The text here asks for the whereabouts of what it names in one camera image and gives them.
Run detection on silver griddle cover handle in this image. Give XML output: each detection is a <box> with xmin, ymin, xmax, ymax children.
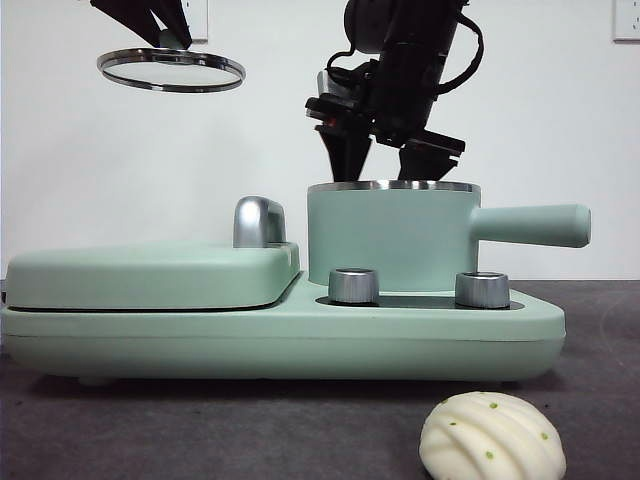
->
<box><xmin>233</xmin><ymin>195</ymin><xmax>287</xmax><ymax>249</ymax></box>

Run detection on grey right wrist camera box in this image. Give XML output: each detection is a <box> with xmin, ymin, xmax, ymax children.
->
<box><xmin>317</xmin><ymin>69</ymin><xmax>352</xmax><ymax>99</ymax></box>

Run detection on mint green pot with handle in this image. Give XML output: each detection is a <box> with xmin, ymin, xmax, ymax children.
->
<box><xmin>305</xmin><ymin>178</ymin><xmax>592</xmax><ymax>291</ymax></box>

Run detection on glass pot lid green knob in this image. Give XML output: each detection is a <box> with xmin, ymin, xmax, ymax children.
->
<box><xmin>96</xmin><ymin>29</ymin><xmax>246</xmax><ymax>94</ymax></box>

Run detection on pleated white bun green flecks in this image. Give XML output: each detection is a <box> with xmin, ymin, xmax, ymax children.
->
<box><xmin>418</xmin><ymin>391</ymin><xmax>567</xmax><ymax>480</ymax></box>

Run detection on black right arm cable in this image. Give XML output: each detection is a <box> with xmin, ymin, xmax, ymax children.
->
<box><xmin>434</xmin><ymin>12</ymin><xmax>486</xmax><ymax>96</ymax></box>

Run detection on white wall socket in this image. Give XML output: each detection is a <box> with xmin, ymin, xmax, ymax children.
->
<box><xmin>612</xmin><ymin>0</ymin><xmax>640</xmax><ymax>42</ymax></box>
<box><xmin>177</xmin><ymin>0</ymin><xmax>209</xmax><ymax>42</ymax></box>

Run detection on silver control dial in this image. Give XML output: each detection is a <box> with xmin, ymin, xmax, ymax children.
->
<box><xmin>328</xmin><ymin>268</ymin><xmax>380</xmax><ymax>305</ymax></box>
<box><xmin>454</xmin><ymin>271</ymin><xmax>511</xmax><ymax>309</ymax></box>

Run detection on mint green breakfast machine base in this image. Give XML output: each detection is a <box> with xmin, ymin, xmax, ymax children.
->
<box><xmin>0</xmin><ymin>287</ymin><xmax>567</xmax><ymax>386</ymax></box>

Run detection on mint green griddle cover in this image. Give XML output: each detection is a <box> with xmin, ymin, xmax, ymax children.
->
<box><xmin>5</xmin><ymin>239</ymin><xmax>303</xmax><ymax>310</ymax></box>

